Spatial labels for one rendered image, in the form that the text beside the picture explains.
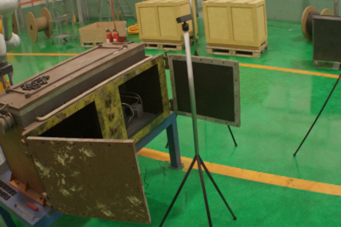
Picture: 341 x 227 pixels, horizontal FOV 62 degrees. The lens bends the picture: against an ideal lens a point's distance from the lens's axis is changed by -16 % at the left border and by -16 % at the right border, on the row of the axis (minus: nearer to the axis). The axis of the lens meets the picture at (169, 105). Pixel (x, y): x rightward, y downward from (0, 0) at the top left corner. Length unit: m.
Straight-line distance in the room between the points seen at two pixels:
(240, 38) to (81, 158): 5.39
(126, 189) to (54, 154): 0.44
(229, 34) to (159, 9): 1.77
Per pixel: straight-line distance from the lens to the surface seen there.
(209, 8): 6.82
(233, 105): 2.64
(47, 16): 12.58
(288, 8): 10.77
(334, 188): 3.18
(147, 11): 7.73
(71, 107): 2.08
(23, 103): 1.98
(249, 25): 6.57
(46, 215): 2.20
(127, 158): 1.60
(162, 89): 2.86
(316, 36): 6.11
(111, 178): 1.72
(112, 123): 2.39
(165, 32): 7.56
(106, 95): 2.30
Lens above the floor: 2.00
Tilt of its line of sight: 25 degrees down
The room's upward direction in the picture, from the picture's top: 7 degrees counter-clockwise
